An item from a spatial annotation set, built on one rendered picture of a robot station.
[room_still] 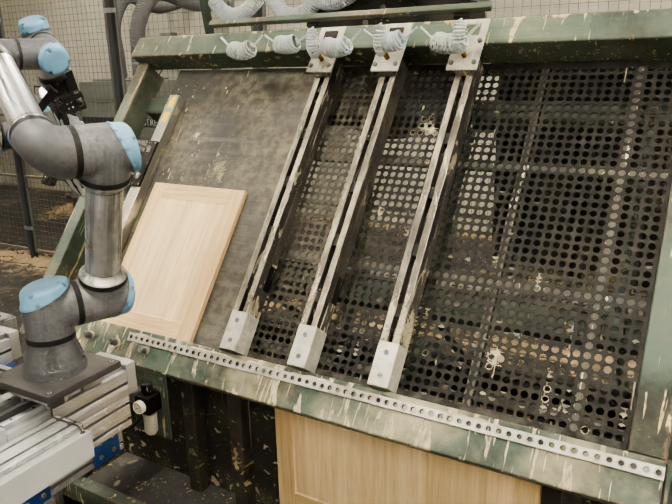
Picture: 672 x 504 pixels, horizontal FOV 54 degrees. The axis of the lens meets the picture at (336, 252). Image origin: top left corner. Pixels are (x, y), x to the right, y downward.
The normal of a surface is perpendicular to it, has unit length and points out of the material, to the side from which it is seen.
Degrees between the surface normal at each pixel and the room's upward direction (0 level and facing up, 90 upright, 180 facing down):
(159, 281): 52
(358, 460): 90
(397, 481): 90
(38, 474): 90
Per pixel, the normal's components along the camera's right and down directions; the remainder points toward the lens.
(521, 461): -0.42, -0.39
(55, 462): 0.87, 0.11
